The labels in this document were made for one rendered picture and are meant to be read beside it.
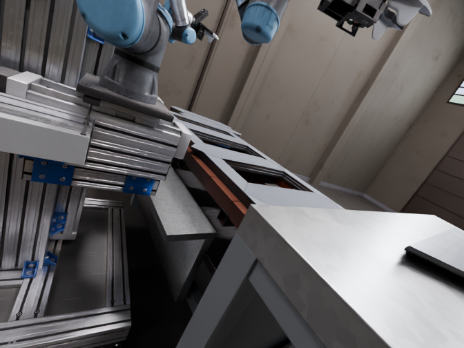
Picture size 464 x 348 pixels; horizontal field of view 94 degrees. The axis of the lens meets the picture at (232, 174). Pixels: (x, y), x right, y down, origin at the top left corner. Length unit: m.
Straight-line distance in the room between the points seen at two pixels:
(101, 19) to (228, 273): 0.48
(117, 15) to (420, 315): 0.58
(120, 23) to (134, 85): 0.17
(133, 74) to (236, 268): 0.54
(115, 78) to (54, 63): 0.22
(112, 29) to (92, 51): 0.38
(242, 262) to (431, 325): 0.17
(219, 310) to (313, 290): 0.13
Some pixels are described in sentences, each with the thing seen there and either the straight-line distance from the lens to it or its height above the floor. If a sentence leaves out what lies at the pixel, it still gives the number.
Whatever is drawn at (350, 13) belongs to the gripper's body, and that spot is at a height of 1.39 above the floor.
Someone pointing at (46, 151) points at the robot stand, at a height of 0.90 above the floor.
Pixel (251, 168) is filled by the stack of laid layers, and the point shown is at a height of 0.84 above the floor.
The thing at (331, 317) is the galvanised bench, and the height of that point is 1.03.
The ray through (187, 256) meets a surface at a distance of 0.96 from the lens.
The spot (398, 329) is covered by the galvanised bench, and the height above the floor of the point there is 1.05.
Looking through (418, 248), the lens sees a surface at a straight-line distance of 0.38.
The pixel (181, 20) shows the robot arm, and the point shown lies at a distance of 1.32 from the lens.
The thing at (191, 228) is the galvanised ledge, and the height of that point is 0.68.
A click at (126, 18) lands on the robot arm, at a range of 0.51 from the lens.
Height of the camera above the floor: 1.14
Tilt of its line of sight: 17 degrees down
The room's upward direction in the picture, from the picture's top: 25 degrees clockwise
